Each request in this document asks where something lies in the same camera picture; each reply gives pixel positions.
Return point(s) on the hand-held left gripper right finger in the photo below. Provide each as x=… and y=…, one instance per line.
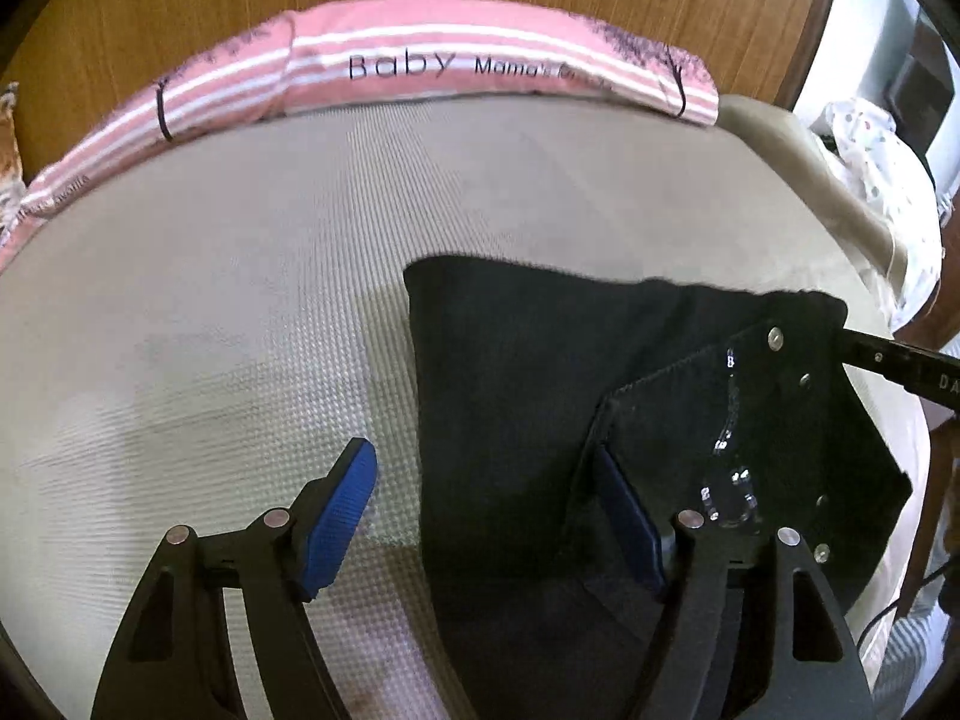
x=634, y=525

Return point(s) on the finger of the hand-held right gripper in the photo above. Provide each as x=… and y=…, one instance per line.
x=907, y=367

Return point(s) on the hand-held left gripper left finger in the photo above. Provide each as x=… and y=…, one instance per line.
x=341, y=510

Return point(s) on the black pants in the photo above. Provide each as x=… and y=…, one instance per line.
x=510, y=390

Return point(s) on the white dotted cloth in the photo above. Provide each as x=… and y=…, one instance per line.
x=885, y=180

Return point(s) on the beige cloth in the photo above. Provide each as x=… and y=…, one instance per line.
x=795, y=157

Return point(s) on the dark cabinet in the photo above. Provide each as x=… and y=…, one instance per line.
x=926, y=82

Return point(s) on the pink striped pillow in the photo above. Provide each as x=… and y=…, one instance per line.
x=375, y=45

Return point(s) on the white floral blanket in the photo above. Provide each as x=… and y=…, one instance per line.
x=9, y=157

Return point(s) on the wooden headboard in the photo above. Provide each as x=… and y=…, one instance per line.
x=225, y=0

